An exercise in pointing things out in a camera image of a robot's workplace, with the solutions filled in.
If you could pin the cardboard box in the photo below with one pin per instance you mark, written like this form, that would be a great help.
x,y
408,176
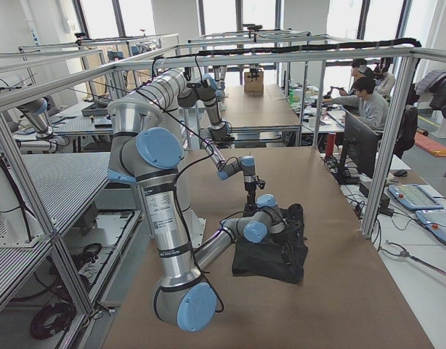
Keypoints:
x,y
253,82

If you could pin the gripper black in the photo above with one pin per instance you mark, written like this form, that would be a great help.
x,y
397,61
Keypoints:
x,y
250,198
290,222

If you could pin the striped aluminium work table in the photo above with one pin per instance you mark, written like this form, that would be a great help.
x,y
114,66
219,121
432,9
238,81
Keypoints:
x,y
66,183

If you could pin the aluminium frame post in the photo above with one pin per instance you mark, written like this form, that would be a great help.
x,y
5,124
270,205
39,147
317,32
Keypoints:
x,y
385,153

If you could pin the seated person grey sweater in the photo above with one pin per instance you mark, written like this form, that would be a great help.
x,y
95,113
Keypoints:
x,y
373,108

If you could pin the black printed t-shirt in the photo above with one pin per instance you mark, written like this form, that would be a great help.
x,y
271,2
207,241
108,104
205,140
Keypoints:
x,y
264,259

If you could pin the blue teach pendant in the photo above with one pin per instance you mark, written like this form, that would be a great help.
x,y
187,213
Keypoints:
x,y
413,197
434,221

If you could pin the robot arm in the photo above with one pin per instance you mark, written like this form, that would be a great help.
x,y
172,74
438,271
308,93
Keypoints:
x,y
146,154
175,85

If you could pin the black desk monitor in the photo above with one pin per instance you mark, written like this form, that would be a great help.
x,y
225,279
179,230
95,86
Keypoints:
x,y
360,144

